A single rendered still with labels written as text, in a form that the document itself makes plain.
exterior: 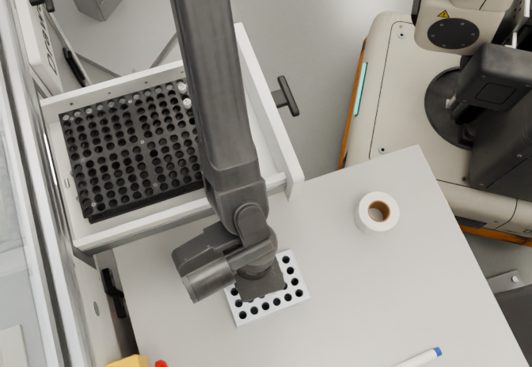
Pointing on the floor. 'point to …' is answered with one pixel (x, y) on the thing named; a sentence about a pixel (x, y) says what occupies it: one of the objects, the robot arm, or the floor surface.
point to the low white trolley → (333, 284)
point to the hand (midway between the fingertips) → (251, 271)
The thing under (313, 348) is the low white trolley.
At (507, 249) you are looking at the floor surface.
